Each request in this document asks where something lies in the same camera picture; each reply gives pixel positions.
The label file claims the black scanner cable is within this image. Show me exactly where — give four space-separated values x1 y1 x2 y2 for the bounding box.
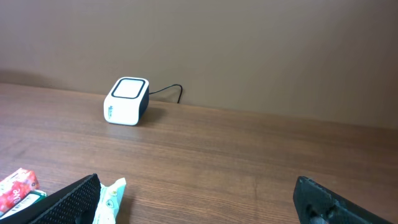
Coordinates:
148 83 183 105

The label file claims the green white gum box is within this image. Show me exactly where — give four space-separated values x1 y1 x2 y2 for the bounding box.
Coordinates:
1 190 47 219

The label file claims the light blue wet wipes pack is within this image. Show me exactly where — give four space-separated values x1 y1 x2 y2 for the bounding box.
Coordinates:
93 178 126 224

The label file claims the white barcode scanner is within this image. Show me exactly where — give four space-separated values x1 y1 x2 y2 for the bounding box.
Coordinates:
103 77 149 126

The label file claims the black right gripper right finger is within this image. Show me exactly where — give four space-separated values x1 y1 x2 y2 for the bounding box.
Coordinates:
293 176 391 224

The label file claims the orange red small box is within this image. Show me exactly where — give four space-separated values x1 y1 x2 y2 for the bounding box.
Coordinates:
1 168 40 215

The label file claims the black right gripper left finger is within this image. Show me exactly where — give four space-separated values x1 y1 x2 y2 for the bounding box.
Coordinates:
1 174 101 224

